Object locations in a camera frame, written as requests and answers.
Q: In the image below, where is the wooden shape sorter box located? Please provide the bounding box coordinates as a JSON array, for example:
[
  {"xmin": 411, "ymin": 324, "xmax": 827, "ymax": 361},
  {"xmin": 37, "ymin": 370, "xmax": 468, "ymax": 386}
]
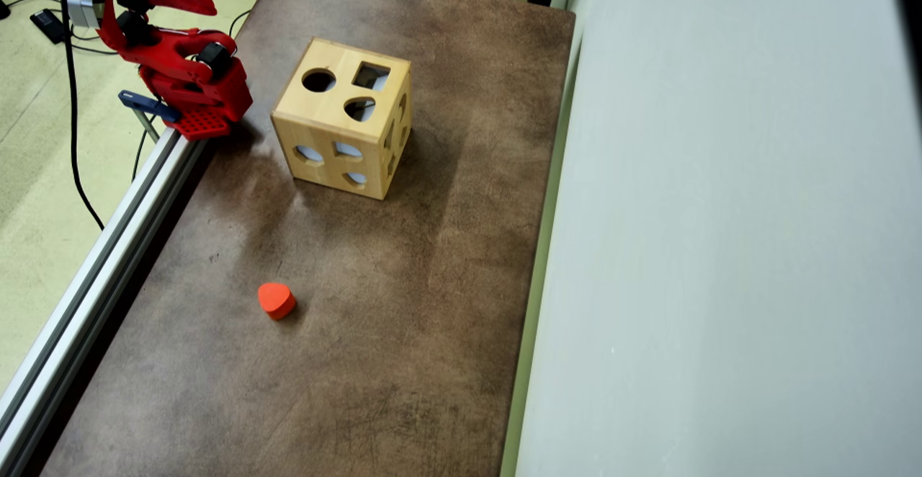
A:
[{"xmin": 271, "ymin": 37, "xmax": 413, "ymax": 201}]

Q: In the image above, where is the blue clamp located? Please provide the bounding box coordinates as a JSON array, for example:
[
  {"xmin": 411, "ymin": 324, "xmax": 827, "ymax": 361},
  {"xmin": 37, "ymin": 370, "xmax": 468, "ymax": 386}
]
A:
[{"xmin": 118, "ymin": 89, "xmax": 181, "ymax": 143}]

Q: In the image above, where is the black power adapter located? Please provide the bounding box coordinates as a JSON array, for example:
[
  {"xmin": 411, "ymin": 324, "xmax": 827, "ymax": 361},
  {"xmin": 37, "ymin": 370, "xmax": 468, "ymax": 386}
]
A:
[{"xmin": 30, "ymin": 9, "xmax": 70, "ymax": 44}]

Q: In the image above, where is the orange rounded triangle block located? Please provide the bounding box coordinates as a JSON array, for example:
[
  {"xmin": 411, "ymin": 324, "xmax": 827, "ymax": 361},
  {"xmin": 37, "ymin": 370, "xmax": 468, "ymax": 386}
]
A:
[{"xmin": 258, "ymin": 282, "xmax": 297, "ymax": 321}]

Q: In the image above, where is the thick black cable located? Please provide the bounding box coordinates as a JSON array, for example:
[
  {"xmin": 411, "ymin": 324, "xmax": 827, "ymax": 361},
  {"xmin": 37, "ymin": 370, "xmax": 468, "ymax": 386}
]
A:
[{"xmin": 56, "ymin": 0, "xmax": 106, "ymax": 231}]

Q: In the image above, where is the aluminium profile rail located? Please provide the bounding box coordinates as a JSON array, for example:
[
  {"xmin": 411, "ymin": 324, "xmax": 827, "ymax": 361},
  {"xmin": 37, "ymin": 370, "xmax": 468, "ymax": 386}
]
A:
[{"xmin": 0, "ymin": 125, "xmax": 210, "ymax": 477}]

